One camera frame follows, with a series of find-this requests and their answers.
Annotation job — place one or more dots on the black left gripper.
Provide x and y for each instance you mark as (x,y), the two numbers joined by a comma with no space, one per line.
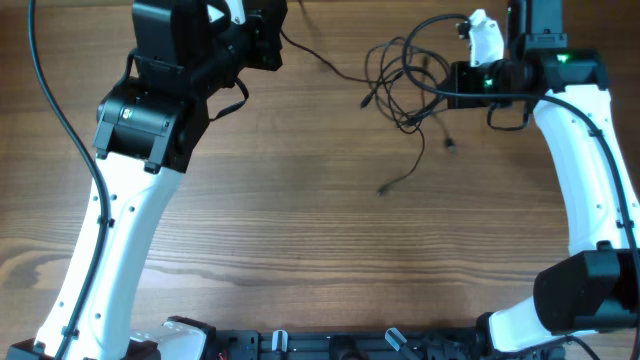
(270,38)

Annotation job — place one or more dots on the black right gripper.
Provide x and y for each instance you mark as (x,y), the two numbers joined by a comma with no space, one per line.
(461,84)

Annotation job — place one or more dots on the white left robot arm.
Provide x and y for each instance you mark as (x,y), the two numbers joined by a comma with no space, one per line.
(148,127)

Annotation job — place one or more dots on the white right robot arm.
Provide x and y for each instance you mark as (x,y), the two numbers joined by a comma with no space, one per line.
(565,91)

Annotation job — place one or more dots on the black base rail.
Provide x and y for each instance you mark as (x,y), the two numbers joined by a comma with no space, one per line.
(393,343)

